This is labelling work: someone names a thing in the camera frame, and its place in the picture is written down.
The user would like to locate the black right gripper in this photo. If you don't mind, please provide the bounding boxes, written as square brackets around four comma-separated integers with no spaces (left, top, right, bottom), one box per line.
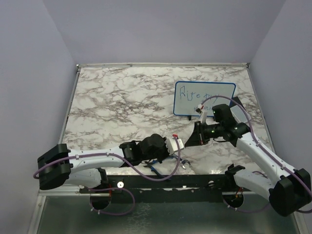
[185,120,224,146]

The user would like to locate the blue framed whiteboard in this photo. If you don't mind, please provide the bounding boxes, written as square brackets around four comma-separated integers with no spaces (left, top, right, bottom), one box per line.
[173,81,236,117]

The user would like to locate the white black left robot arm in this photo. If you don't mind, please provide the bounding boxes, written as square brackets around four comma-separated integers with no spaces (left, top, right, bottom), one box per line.
[33,134,177,193]

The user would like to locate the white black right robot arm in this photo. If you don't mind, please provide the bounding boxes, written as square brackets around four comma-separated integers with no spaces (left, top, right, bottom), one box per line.
[185,104,312,216]

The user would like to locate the silver combination wrench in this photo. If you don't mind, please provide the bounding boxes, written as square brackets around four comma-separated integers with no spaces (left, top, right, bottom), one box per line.
[173,155,191,170]

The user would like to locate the white plastic box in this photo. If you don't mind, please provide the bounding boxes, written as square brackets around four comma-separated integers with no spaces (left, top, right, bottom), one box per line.
[230,105,251,123]

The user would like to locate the blue handled pliers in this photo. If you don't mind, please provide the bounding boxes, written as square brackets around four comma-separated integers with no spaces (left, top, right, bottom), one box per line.
[143,158,176,179]

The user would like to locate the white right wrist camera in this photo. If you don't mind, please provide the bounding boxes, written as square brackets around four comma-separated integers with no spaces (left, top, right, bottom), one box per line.
[195,104,207,124]

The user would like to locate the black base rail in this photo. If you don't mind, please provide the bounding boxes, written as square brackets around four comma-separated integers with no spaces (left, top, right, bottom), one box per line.
[79,165,254,203]

